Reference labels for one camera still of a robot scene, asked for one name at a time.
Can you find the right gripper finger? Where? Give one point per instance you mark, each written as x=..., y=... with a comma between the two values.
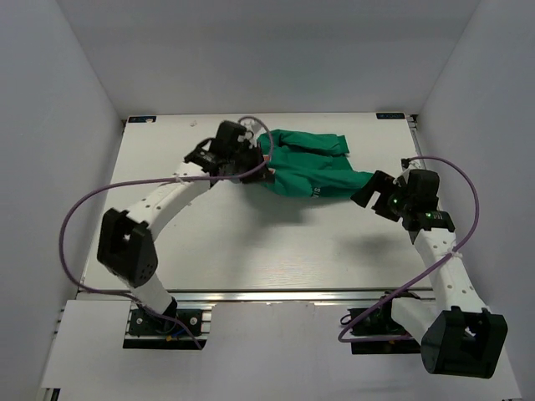
x=382, y=208
x=379, y=182

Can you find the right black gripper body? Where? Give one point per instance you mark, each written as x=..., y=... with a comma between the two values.
x=399, y=195

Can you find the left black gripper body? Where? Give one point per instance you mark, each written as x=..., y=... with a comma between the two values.
x=245, y=159

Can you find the green zip-up jacket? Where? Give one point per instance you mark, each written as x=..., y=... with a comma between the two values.
x=307, y=165

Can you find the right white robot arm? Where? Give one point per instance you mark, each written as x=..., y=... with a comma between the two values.
x=458, y=336

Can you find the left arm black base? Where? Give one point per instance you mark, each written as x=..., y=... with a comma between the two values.
x=146, y=332

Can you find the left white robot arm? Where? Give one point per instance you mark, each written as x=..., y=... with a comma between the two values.
x=127, y=238

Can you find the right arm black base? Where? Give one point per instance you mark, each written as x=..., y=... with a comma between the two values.
x=377, y=324

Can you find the right blue corner label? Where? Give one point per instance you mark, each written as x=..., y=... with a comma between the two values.
x=390, y=115

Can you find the blue corner label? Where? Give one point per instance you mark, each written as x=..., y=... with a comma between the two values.
x=390, y=115
x=143, y=119

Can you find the left blue corner label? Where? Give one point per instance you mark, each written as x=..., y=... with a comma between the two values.
x=143, y=119

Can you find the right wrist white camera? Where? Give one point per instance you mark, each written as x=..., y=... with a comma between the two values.
x=407, y=166

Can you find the wrist white camera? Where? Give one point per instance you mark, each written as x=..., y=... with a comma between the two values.
x=407, y=166
x=249, y=137

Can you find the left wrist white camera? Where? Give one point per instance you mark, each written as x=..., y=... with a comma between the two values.
x=249, y=137

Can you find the aluminium table right rail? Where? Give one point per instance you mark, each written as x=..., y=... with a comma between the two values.
x=413, y=127

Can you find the aluminium table rail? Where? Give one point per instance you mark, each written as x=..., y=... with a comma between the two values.
x=413, y=127
x=279, y=296

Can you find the aluminium table front rail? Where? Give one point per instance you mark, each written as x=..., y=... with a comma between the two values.
x=279, y=296

